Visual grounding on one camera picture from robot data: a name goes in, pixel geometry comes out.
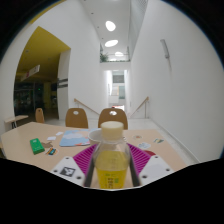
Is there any wooden chair with round hole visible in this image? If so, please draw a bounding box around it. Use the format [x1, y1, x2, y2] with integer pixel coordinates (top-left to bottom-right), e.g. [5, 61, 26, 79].
[65, 107, 90, 130]
[34, 107, 46, 124]
[97, 107, 129, 131]

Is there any small wooden side table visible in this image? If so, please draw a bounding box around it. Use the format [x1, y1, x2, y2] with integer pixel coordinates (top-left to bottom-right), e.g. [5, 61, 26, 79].
[4, 114, 30, 130]

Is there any colourful printed card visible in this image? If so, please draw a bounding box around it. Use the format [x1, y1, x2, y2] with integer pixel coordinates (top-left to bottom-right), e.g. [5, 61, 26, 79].
[152, 137, 165, 145]

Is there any hanging white sign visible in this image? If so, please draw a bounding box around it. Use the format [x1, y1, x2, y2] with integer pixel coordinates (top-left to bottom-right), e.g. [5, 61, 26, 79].
[20, 64, 41, 82]

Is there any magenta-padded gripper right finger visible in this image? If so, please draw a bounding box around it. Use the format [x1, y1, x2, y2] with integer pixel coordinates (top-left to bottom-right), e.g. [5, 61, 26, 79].
[126, 143, 175, 188]

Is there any clear bottle with yellow drink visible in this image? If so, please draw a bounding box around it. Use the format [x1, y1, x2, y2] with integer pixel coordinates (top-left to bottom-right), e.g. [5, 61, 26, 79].
[91, 120, 132, 190]

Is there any small colourful striped card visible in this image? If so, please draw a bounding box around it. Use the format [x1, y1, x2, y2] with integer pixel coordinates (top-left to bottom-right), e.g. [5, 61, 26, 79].
[45, 147, 59, 157]

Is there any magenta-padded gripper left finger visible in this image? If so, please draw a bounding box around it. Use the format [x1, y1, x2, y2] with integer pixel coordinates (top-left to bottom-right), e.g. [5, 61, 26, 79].
[50, 143, 99, 188]

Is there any round white sticker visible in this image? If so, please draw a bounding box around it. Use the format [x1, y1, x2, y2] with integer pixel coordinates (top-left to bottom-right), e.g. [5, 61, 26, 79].
[137, 141, 152, 150]

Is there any wooden stair handrail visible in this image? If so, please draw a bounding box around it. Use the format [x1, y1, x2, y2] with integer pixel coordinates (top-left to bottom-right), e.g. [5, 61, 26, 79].
[128, 96, 150, 119]
[73, 98, 100, 116]

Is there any group of round ceiling lights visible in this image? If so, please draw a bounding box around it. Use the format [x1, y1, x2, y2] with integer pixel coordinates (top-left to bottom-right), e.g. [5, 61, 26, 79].
[104, 19, 125, 58]

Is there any long grey wall lamp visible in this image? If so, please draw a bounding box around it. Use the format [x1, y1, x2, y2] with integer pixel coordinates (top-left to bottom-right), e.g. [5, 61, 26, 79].
[159, 38, 171, 60]

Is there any green balcony plant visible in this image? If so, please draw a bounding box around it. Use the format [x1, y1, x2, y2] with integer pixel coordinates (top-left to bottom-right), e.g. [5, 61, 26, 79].
[99, 52, 109, 63]

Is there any dark shop shelf unit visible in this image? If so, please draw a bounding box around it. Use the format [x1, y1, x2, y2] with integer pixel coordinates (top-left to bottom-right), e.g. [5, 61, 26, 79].
[13, 82, 58, 116]

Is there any small green box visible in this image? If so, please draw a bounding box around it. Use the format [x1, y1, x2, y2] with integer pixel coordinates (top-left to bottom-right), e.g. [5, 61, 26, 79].
[29, 137, 46, 155]

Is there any light blue booklet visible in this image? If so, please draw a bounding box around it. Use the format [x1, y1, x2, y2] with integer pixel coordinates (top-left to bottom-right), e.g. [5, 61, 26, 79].
[58, 129, 92, 148]

